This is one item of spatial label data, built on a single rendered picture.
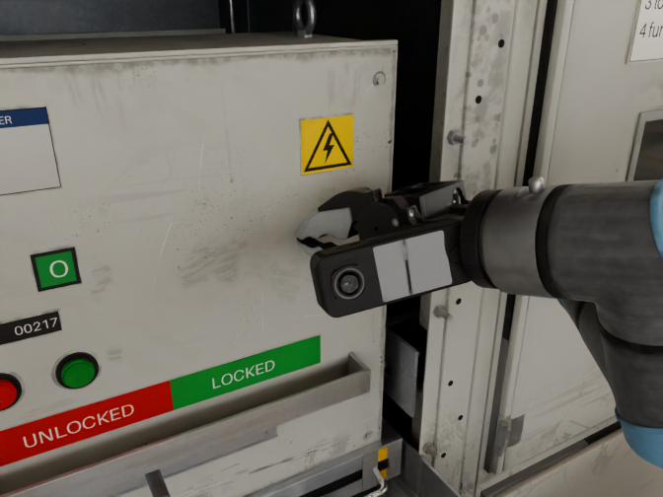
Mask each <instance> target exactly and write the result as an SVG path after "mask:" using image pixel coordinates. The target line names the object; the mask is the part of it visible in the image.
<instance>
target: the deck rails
mask: <svg viewBox="0 0 663 497"><path fill-rule="evenodd" d="M418 497H462V496H461V495H460V494H459V493H458V492H457V491H456V490H455V489H454V488H453V487H452V486H451V485H450V484H449V483H448V482H447V481H446V480H445V479H444V478H443V477H442V476H441V475H440V474H439V473H438V472H437V471H436V470H435V469H434V468H433V467H432V466H431V465H430V464H429V463H428V462H427V461H426V460H425V459H424V458H422V459H421V464H420V476H419V488H418Z"/></svg>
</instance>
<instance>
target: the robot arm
mask: <svg viewBox="0 0 663 497"><path fill-rule="evenodd" d="M528 183H529V186H513V187H507V188H504V189H491V190H484V191H481V192H480V193H478V194H477V195H476V196H475V197H474V198H473V199H472V201H471V200H468V199H467V198H466V192H465V185H464V181H463V180H451V181H434V182H416V183H413V184H410V185H407V186H404V187H401V188H399V189H398V190H395V191H392V192H389V193H387V194H384V195H385V197H384V198H383V195H382V190H381V188H378V189H375V190H372V189H370V188H368V187H356V188H352V189H350V190H347V191H344V192H341V193H339V194H337V195H335V196H334V197H332V198H331V199H329V200H328V201H327V202H325V203H324V204H322V205H321V206H320V207H318V209H317V210H315V211H314V212H313V213H311V214H310V215H309V216H308V217H307V218H306V219H305V220H304V221H303V222H302V224H301V225H300V227H299V228H298V230H297V231H296V233H295V236H296V237H297V244H298V246H299V247H300V248H301V249H302V250H303V251H304V252H305V253H306V254H307V255H308V256H309V257H310V258H311V259H310V269H311V274H312V278H313V283H314V288H315V292H316V297H317V301H318V304H319V306H320V307H321V308H322V309H323V310H324V311H325V312H326V313H327V314H328V315H329V316H331V317H333V318H341V317H345V316H348V315H352V314H356V313H359V312H363V311H366V310H370V309H374V308H377V307H381V306H385V305H388V304H391V303H395V302H398V301H402V300H406V299H409V298H413V297H417V296H420V295H424V294H428V293H431V292H435V291H439V290H442V289H446V288H450V287H453V286H457V285H461V284H464V283H468V282H470V281H473V282H474V283H475V284H476V285H478V286H480V287H482V288H490V289H498V290H499V291H500V292H504V293H507V294H513V295H522V296H532V297H542V298H552V299H557V300H558V302H559V303H560V304H561V306H562V307H563V308H564V309H565V310H566V311H567V312H568V314H569V316H570V317H571V319H572V321H573V323H574V324H575V326H576V328H577V329H578V331H579V333H580V335H581V338H582V339H583V341H584V343H585V345H586V346H587V348H588V350H589V351H590V353H591V355H592V357H593V358H594V360H595V362H596V363H597V365H598V367H599V369H600V370H601V372H602V374H603V375H604V377H605V379H606V380H607V382H608V384H609V386H610V388H611V390H612V393H613V395H614V398H615V402H616V407H615V414H616V418H617V419H618V421H619V422H620V423H621V425H622V429H623V432H624V436H625V438H626V442H627V443H628V445H629V446H630V447H631V449H632V450H633V451H634V452H635V453H636V454H637V455H639V456H640V457H641V458H642V459H644V460H645V461H647V462H650V463H652V464H654V465H656V466H659V467H661V468H663V178H661V179H656V180H634V181H613V182H591V183H572V184H557V185H552V186H549V187H545V183H544V179H543V178H542V177H531V178H530V179H529V181H528ZM455 188H456V189H457V190H458V193H454V190H455ZM458 194H459V195H458ZM459 196H460V198H461V204H460V203H459ZM327 235H331V236H333V237H334V238H336V239H338V240H346V239H348V238H351V237H353V236H356V235H359V241H357V242H353V243H349V244H345V245H341V246H337V245H336V244H334V243H332V242H328V243H322V242H319V241H318V240H316V239H319V238H321V237H324V236H327ZM312 237H313V238H316V239H313V238H312Z"/></svg>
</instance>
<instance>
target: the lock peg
mask: <svg viewBox="0 0 663 497"><path fill-rule="evenodd" d="M143 476H145V477H146V480H147V482H148V485H149V488H150V490H151V493H152V496H153V497H171V496H170V493H169V491H168V488H167V486H166V483H165V481H164V478H163V476H162V473H161V471H160V469H157V470H154V471H152V472H149V473H146V474H143Z"/></svg>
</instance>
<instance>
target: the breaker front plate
mask: <svg viewBox="0 0 663 497"><path fill-rule="evenodd" d="M395 55H396V49H395V48H377V49H358V50H341V51H322V52H304V53H285V54H267V55H249V56H230V57H212V58H193V59H175V60H157V61H138V62H120V63H102V64H83V65H65V66H46V67H29V68H10V69H0V110H7V109H19V108H31V107H46V109H47V114H48V120H49V125H50V130H51V135H52V141H53V146H54V151H55V156H56V161H57V167H58V171H59V176H60V181H61V187H58V188H52V189H45V190H37V191H30V192H23V193H16V194H9V195H2V196H0V324H1V323H6V322H10V321H14V320H22V319H26V318H31V317H35V316H40V315H44V314H48V313H53V312H57V311H58V314H59V318H60V323H61V328H62V330H59V331H55V332H52V333H48V334H44V335H40V336H35V337H31V338H27V339H23V340H19V341H15V342H11V343H7V344H2V345H0V373H6V374H10V375H12V376H14V377H16V378H17V379H18V380H19V381H20V383H21V385H22V394H21V397H20V398H19V400H18V401H17V402H16V403H15V404H14V405H13V406H11V407H10V408H7V409H5V410H2V411H0V431H3V430H6V429H9V428H13V427H16V426H19V425H23V424H26V423H29V422H33V421H36V420H39V419H42V418H45V417H48V416H52V415H55V414H58V413H62V412H65V411H68V410H72V409H75V408H78V407H81V406H85V405H88V404H91V403H95V402H98V401H101V400H105V399H108V398H111V397H115V396H118V395H121V394H125V393H128V392H131V391H137V390H140V389H144V388H147V387H150V386H154V385H157V384H159V383H163V382H166V381H169V380H172V379H176V378H179V377H182V376H186V375H189V374H192V373H196V372H199V371H202V370H206V369H209V368H212V367H216V366H219V365H222V364H226V363H229V362H232V361H236V360H239V359H242V358H246V357H249V356H252V355H256V354H259V353H261V352H265V351H268V350H271V349H274V348H278V347H281V346H284V345H288V344H291V343H294V342H298V341H301V340H304V339H308V338H311V337H314V336H318V335H320V336H321V363H319V364H316V365H312V366H309V367H306V368H303V369H300V370H297V371H294V372H291V373H288V374H285V375H282V376H279V377H276V378H273V379H269V380H266V381H263V382H260V383H257V384H254V385H251V386H248V387H245V388H242V389H239V390H234V391H231V392H227V393H224V394H221V395H218V396H215V397H212V398H209V399H207V400H204V401H201V402H198V403H195V404H192V405H188V406H185V407H182V408H179V409H176V410H173V411H170V412H167V413H164V414H161V415H158V416H155V417H152V418H149V419H145V420H142V421H139V422H136V423H133V424H130V425H127V426H124V427H121V428H118V429H115V430H112V431H109V432H106V433H103V434H100V435H97V436H94V437H91V438H88V439H85V440H82V441H79V442H76V443H73V444H70V445H67V446H63V447H60V448H57V449H54V450H51V451H48V452H45V453H42V454H39V455H36V456H33V457H30V458H27V459H24V460H20V461H15V462H12V463H9V464H6V465H3V466H0V495H3V494H5V493H8V492H11V491H14V490H17V489H20V488H23V487H26V486H29V485H32V484H34V483H37V482H40V481H43V480H46V479H49V478H51V477H54V476H57V475H60V474H62V473H65V472H68V471H71V470H74V469H77V468H80V467H83V466H86V465H89V464H91V463H94V462H99V461H102V460H105V459H108V458H111V457H114V456H117V455H119V454H122V453H125V452H128V451H131V450H134V449H137V448H140V447H143V446H145V444H147V445H148V444H151V443H154V442H157V441H160V440H163V439H166V438H169V437H172V436H175V435H177V434H180V433H182V432H185V431H188V430H191V429H194V428H197V427H200V426H203V425H205V424H208V423H211V422H214V421H217V420H220V419H223V418H226V417H229V416H232V415H234V414H237V413H240V412H243V411H246V410H249V409H252V408H255V407H258V406H261V405H263V404H266V403H269V402H272V401H275V400H278V399H281V398H283V397H286V396H289V395H291V394H294V393H297V392H300V391H305V390H308V389H311V388H314V387H317V386H319V385H322V384H325V383H328V382H331V381H334V380H337V379H340V378H343V377H346V376H348V353H350V352H352V353H353V354H354V355H355V356H356V357H357V358H358V359H359V360H361V361H362V362H363V363H364V364H365V365H366V366H367V367H368V368H369V369H370V370H371V391H369V392H367V393H364V394H361V395H360V396H357V397H354V398H351V399H349V400H346V401H343V402H340V403H338V404H335V405H332V406H330V407H327V408H324V409H321V410H319V411H316V412H313V413H310V414H308V415H305V416H302V417H300V418H297V419H294V420H291V421H289V422H286V423H283V424H280V425H278V426H275V427H272V428H270V429H267V430H264V431H261V432H259V433H256V434H253V435H251V436H249V437H246V438H243V439H241V440H238V441H235V442H232V443H230V444H227V445H224V446H221V447H219V448H216V449H213V450H211V451H208V452H205V453H202V454H200V455H197V456H194V457H191V458H189V459H186V460H183V461H179V462H176V463H173V464H171V465H168V466H165V467H162V468H160V471H161V473H162V476H163V478H164V481H165V483H166V486H167V488H168V491H169V493H170V496H171V497H242V496H245V495H247V494H250V493H252V492H255V491H257V490H259V489H262V488H264V487H266V486H268V485H270V484H273V483H275V482H278V481H280V480H283V479H285V478H287V477H290V476H292V475H295V474H297V473H299V472H302V471H304V470H307V469H309V468H312V467H314V466H316V465H319V464H321V463H324V462H327V461H330V460H332V459H335V458H337V457H339V456H342V455H344V454H347V453H349V452H352V451H354V450H356V449H359V448H361V447H364V446H366V445H368V444H371V443H373V442H376V441H378V440H379V437H380V413H381V389H382V366H383V341H384V317H385V306H381V307H377V308H374V309H370V310H366V311H363V312H359V313H356V314H352V315H348V316H345V317H341V318H333V317H331V316H329V315H328V314H327V313H326V312H325V311H324V310H323V309H322V308H321V307H320V306H319V304H318V301H317V297H316V292H315V288H314V283H313V278H312V274H311V269H310V259H311V258H310V257H309V256H308V255H307V254H306V253H305V252H304V251H303V250H302V249H301V248H300V247H299V246H298V244H297V237H296V236H295V233H296V231H297V230H298V228H299V227H300V225H301V224H302V222H303V221H304V220H305V219H306V218H307V217H308V216H309V215H310V214H311V213H313V212H314V211H315V210H317V209H318V207H320V206H321V205H322V204H324V203H325V202H327V201H328V200H329V199H331V198H332V197H334V196H335V195H337V194H339V193H341V192H344V191H347V190H350V189H352V188H356V187H368V188H370V189H372V190H375V189H378V188H381V190H382V195H383V198H384V197H385V195H384V194H387V193H389V192H390V174H391V151H392V127H393V102H394V79H395ZM352 114H354V126H353V167H351V168H345V169H338V170H332V171H326V172H319V173H313V174H307V175H302V137H301V120H308V119H317V118H326V117H335V116H343V115H352ZM73 247H75V251H76V256H77V262H78V267H79V272H80V277H81V283H79V284H74V285H70V286H65V287H60V288H56V289H51V290H46V291H41V292H38V291H37V284H36V279H35V275H34V270H33V266H32V261H31V257H30V255H31V254H36V253H41V252H47V251H52V250H58V249H68V248H73ZM76 352H86V353H89V354H91V355H92V356H94V357H95V358H96V360H97V362H98V364H99V372H98V375H97V376H96V378H95V379H94V380H93V381H92V382H91V383H90V384H88V385H87V386H85V387H83V388H80V389H68V388H65V387H63V386H62V385H61V384H60V383H59V382H58V381H57V379H56V377H55V370H56V366H57V365H58V363H59V362H60V361H61V360H62V359H63V358H64V357H66V356H67V355H69V354H72V353H76Z"/></svg>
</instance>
